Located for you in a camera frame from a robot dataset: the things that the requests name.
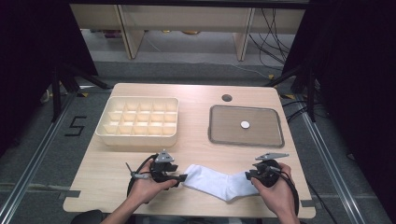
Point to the black curtain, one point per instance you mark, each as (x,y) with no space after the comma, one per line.
(358,77)
(31,62)

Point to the small white round disc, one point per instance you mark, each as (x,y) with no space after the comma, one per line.
(245,124)

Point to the white sock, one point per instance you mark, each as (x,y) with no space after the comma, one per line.
(214,182)

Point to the person's left hand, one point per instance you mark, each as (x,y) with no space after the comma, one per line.
(144,186)

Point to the grey rectangular tray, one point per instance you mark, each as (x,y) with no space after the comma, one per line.
(229,126)

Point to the grey metal plug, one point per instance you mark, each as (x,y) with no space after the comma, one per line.
(140,175)

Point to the aluminium floor rail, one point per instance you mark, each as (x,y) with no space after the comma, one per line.
(330,161)
(31,161)

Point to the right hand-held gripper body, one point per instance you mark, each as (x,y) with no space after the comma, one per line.
(269,174)

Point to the person's right hand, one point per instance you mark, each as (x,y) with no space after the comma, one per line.
(278,196)

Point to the cream compartment organizer box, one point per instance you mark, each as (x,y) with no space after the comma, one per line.
(138,119)

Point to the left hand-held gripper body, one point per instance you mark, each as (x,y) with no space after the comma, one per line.
(162,169)

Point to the light wooden background desk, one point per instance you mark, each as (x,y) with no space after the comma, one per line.
(186,17)

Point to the dark round table grommet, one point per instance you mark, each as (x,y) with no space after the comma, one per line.
(227,98)

